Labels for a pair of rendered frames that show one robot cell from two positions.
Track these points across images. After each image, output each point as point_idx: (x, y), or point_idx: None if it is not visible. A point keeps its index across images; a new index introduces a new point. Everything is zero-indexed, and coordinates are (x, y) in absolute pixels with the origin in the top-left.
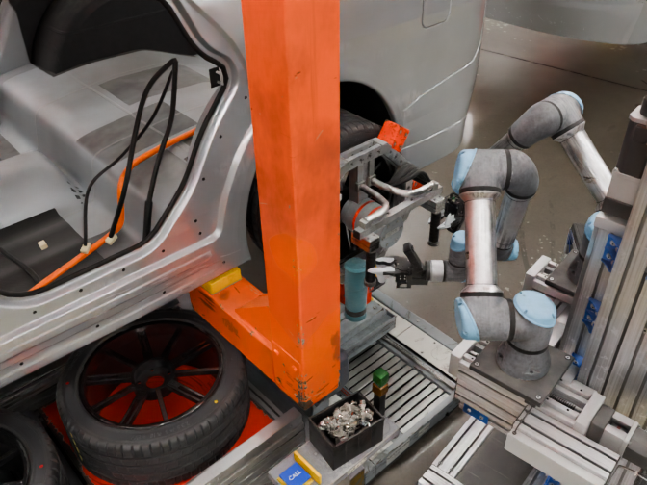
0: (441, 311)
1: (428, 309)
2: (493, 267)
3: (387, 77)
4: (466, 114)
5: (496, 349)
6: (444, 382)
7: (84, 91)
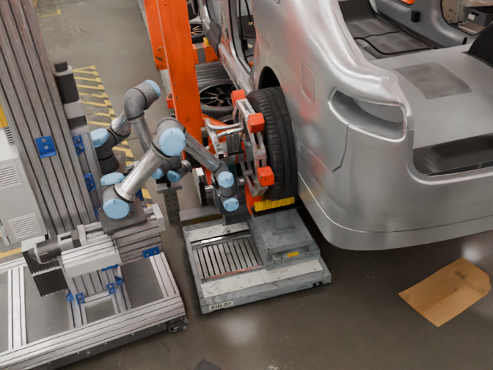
0: (279, 319)
1: (286, 313)
2: (118, 118)
3: (289, 102)
4: (336, 224)
5: (119, 163)
6: (208, 277)
7: (426, 59)
